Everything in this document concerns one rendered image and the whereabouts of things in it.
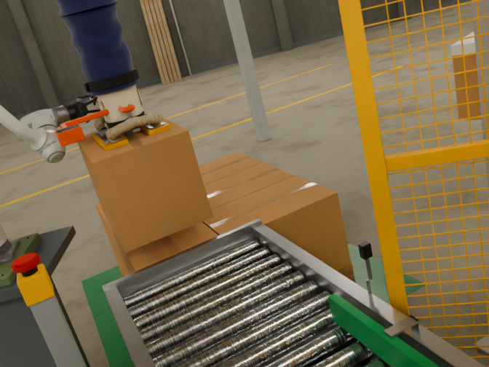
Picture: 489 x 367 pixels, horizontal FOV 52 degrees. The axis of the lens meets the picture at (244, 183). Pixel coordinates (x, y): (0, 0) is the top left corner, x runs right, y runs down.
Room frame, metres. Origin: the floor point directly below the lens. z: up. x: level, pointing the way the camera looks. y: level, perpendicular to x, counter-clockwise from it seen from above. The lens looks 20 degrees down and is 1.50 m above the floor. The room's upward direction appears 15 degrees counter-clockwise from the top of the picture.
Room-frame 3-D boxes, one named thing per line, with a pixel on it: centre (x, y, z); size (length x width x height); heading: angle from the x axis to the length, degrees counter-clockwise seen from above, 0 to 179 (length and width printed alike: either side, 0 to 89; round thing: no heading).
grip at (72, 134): (1.85, 0.57, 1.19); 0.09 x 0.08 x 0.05; 110
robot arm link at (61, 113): (2.38, 0.74, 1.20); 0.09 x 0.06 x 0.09; 20
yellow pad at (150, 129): (2.26, 0.34, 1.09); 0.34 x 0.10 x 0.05; 20
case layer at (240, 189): (2.60, 0.25, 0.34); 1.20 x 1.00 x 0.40; 20
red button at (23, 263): (1.16, 0.57, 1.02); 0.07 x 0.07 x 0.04
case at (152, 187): (2.23, 0.45, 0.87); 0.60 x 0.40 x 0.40; 19
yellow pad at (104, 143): (2.19, 0.52, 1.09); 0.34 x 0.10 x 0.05; 20
